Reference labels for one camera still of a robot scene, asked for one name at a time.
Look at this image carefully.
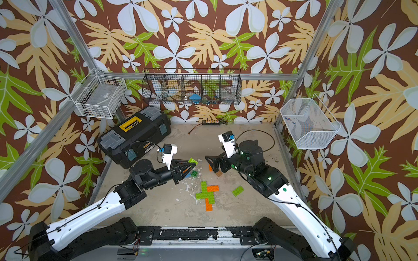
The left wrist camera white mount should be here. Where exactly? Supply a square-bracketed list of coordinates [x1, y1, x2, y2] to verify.
[160, 144, 178, 170]

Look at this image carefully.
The orange lego brick long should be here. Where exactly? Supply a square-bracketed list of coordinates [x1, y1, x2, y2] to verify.
[205, 199, 213, 212]

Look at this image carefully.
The black toolbox yellow handle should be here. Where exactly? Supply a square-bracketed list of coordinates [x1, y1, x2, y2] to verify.
[98, 106, 171, 169]

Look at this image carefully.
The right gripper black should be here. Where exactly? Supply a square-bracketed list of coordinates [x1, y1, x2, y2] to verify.
[205, 146, 256, 181]

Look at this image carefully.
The black power strip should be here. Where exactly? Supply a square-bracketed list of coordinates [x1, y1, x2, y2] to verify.
[202, 120, 221, 126]

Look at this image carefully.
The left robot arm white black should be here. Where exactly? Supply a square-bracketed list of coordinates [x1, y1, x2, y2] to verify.
[28, 159, 196, 261]

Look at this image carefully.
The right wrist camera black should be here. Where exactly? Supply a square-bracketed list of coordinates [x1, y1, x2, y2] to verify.
[218, 130, 237, 158]

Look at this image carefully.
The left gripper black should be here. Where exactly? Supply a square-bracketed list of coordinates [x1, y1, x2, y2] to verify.
[142, 158, 193, 191]

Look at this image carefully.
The white wire basket right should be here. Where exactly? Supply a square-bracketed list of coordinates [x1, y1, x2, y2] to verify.
[280, 95, 342, 150]

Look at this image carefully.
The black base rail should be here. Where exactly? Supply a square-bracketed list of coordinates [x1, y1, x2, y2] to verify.
[134, 226, 267, 246]

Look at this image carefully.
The black wire basket centre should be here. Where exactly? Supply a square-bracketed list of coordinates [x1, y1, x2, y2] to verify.
[140, 69, 242, 105]

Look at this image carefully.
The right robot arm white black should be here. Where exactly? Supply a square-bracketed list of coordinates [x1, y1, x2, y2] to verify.
[205, 140, 355, 261]

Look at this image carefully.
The white wire basket left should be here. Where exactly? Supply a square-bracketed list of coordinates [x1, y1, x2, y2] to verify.
[71, 69, 127, 119]

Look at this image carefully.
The lime lego brick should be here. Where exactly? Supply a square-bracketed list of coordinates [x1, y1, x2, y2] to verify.
[232, 186, 244, 197]
[188, 158, 198, 165]
[196, 192, 214, 200]
[201, 181, 215, 204]

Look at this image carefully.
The white wire basket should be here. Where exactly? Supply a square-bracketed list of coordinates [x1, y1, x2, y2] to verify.
[280, 95, 342, 150]
[71, 69, 127, 119]

